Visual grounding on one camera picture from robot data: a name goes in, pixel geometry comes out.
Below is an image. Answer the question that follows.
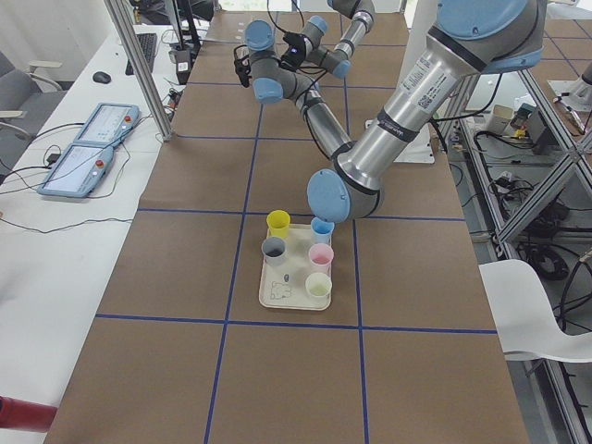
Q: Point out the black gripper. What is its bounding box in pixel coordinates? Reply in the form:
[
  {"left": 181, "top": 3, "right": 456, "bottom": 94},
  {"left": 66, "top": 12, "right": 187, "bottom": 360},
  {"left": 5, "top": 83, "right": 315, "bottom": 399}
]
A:
[{"left": 233, "top": 44, "right": 251, "bottom": 87}]

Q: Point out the grey plastic cup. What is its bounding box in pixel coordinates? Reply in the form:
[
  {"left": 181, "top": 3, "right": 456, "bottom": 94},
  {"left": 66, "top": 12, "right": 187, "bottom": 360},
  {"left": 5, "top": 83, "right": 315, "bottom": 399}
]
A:
[{"left": 261, "top": 236, "right": 287, "bottom": 266}]

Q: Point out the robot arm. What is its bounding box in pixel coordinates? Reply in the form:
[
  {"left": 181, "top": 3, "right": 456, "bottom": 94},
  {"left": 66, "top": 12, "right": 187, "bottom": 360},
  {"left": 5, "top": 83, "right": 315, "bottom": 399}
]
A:
[
  {"left": 244, "top": 1, "right": 547, "bottom": 223},
  {"left": 302, "top": 0, "right": 376, "bottom": 79}
]

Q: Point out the yellow plastic cup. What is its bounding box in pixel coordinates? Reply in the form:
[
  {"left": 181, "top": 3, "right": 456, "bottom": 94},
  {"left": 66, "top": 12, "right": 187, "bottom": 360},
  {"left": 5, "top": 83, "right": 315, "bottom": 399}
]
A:
[{"left": 266, "top": 209, "right": 290, "bottom": 239}]

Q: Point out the blue cup near base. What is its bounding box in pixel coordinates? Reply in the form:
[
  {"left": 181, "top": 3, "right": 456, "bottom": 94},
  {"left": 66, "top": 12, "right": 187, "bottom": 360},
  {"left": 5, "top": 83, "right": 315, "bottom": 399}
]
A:
[{"left": 311, "top": 217, "right": 335, "bottom": 245}]

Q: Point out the pink plastic cup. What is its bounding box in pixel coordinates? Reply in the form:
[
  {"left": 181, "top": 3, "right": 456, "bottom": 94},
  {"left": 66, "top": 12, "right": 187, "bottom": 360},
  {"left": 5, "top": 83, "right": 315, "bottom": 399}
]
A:
[{"left": 308, "top": 243, "right": 334, "bottom": 274}]

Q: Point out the cream white cup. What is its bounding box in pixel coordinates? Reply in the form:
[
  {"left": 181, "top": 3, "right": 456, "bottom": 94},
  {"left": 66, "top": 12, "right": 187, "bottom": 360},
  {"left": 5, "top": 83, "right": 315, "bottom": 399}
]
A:
[{"left": 304, "top": 272, "right": 332, "bottom": 300}]

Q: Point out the black keyboard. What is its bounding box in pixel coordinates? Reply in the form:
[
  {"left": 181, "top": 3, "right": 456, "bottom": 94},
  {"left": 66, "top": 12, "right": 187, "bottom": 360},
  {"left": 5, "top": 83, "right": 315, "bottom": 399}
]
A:
[{"left": 124, "top": 32, "right": 159, "bottom": 77}]

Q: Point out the black computer mouse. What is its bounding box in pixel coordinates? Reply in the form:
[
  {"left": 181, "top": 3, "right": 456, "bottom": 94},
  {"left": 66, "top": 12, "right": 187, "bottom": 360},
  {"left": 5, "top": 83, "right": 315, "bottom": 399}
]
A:
[{"left": 92, "top": 71, "right": 112, "bottom": 84}]

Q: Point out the blue teach pendant upper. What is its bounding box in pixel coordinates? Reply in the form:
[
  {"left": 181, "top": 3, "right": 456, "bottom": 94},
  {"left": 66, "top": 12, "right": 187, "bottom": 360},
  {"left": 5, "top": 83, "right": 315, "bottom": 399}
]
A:
[{"left": 74, "top": 103, "right": 140, "bottom": 147}]

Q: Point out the blue teach pendant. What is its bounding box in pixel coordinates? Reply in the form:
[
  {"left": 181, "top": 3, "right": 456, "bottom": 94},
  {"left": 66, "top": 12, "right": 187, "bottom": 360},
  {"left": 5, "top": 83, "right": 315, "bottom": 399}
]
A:
[
  {"left": 37, "top": 143, "right": 114, "bottom": 199},
  {"left": 74, "top": 103, "right": 140, "bottom": 147}
]

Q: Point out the blue teach pendant lower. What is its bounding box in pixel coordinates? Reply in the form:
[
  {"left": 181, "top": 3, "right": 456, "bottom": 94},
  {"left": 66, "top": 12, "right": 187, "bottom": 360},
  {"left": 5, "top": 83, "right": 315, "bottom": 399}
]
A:
[{"left": 37, "top": 143, "right": 114, "bottom": 199}]

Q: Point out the grey office chair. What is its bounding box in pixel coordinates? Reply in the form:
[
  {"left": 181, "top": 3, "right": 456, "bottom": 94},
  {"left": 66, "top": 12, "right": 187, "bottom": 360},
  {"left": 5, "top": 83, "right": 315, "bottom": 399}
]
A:
[{"left": 1, "top": 54, "right": 67, "bottom": 179}]

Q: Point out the cream plastic tray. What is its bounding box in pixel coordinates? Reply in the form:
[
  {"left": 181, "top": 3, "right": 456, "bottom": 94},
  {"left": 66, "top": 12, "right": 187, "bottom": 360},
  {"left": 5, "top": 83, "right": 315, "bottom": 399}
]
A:
[{"left": 259, "top": 224, "right": 331, "bottom": 311}]

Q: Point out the red cylinder object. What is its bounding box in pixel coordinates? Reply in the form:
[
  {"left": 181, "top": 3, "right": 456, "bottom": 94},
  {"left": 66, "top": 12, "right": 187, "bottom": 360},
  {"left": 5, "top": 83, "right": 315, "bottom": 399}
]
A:
[{"left": 0, "top": 396, "right": 57, "bottom": 433}]

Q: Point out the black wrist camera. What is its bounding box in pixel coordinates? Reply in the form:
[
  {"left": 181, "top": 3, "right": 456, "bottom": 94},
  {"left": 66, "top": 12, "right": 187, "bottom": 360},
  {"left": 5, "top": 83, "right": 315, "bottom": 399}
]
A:
[{"left": 279, "top": 31, "right": 307, "bottom": 72}]

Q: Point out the aluminium frame post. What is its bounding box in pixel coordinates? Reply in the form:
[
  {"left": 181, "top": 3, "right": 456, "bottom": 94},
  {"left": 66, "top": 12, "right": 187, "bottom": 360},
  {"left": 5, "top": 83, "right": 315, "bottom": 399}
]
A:
[{"left": 104, "top": 0, "right": 173, "bottom": 142}]

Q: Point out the aluminium strut rack frame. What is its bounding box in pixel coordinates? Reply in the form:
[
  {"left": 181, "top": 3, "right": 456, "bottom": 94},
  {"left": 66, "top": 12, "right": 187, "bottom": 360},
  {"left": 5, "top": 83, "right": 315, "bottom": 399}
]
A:
[{"left": 443, "top": 68, "right": 592, "bottom": 444}]

